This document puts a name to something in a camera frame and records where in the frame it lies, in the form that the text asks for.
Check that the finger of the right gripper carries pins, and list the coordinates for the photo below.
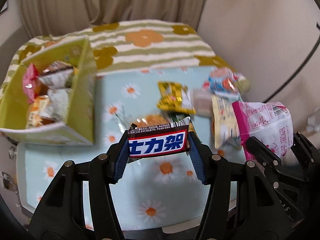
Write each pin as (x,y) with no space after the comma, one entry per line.
(262,149)
(306,144)

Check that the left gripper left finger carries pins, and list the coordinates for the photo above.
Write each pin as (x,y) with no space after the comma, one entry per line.
(104,170)

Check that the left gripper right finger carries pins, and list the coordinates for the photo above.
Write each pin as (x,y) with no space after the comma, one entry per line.
(215,171)

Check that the pink snack bag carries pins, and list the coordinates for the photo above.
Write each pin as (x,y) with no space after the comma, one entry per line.
(270,123)

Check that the snickers chocolate bar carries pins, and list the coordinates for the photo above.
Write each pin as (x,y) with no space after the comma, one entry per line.
(156,141)

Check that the white green snack bag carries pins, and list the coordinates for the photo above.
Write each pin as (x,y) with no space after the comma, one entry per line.
(57,107)

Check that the orange snack bag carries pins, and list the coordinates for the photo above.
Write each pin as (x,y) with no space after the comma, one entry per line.
(34,119)

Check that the pale yellow snack bag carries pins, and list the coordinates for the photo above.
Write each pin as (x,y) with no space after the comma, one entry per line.
(225,126)

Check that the green storage box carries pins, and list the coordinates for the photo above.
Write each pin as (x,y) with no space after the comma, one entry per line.
(77,129)

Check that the blue daisy tablecloth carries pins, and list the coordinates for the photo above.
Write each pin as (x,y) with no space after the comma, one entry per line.
(153,192)

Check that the clear orange cracker pack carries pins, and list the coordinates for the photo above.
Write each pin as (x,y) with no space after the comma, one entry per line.
(150,120)

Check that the yellow gold snack bag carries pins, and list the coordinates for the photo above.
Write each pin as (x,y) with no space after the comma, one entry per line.
(174,97)

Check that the blue red snack bag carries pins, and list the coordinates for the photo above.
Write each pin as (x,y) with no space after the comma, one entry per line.
(224,81)

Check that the brown white snack bag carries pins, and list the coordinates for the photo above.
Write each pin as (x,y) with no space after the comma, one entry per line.
(57,75)

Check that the small pink snack pack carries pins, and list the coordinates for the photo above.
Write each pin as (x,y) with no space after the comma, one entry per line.
(31,83)

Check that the striped floral bed blanket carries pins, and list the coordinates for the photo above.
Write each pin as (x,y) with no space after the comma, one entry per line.
(130,45)

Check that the beige curtain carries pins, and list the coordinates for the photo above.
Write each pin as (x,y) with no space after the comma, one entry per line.
(59,17)

